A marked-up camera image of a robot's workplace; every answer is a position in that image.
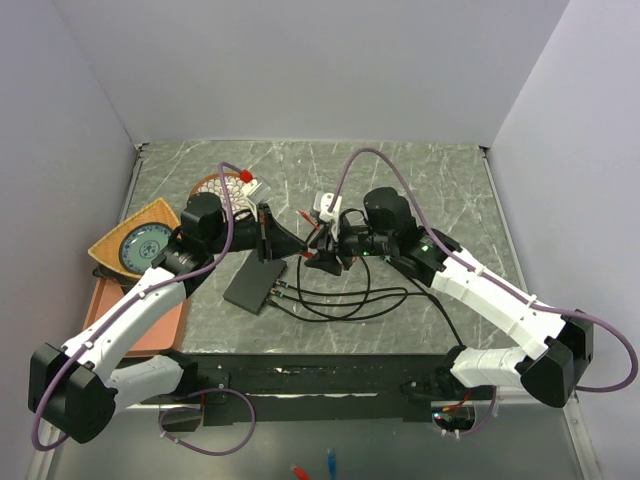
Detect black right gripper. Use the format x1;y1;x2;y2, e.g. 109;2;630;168
304;212;395;277

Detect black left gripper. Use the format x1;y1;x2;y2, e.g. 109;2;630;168
206;203;308;263

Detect black round ethernet cable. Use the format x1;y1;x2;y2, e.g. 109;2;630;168
264;254;409;324

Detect black network switch box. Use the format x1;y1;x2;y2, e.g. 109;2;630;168
223;251;287;315

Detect black cable teal plugs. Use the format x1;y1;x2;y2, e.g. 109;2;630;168
265;258;467;353

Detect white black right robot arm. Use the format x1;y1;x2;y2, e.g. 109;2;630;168
306;187;594;408

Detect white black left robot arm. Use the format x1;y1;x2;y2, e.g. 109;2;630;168
28;193;306;443

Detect blue plug on floor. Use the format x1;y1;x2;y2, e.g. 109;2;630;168
327;449;337;480

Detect red plug on floor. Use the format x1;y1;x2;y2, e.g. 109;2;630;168
291;465;310;480

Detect floral bowl with brown rim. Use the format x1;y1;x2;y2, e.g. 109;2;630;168
188;172;251;221

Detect blue patterned plate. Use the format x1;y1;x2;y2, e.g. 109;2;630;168
119;222;172;275

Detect terracotta rectangular tray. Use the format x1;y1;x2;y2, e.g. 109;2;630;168
79;277;194;359

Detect woven bamboo fan tray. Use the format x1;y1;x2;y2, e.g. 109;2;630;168
88;198;179;278

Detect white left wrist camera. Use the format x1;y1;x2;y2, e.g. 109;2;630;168
241;176;271;220

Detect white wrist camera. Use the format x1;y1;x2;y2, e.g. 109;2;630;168
241;176;271;220
312;192;342;241

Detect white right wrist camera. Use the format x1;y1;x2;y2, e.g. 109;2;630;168
312;192;342;241

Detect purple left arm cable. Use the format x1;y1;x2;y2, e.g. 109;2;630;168
30;160;251;451

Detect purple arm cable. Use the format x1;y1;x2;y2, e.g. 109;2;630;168
329;147;640;437
30;160;251;451

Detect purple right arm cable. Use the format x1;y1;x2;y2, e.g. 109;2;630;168
329;147;640;437

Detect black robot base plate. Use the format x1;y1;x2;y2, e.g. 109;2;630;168
137;352;501;427

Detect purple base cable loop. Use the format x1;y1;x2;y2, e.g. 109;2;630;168
158;388;258;455

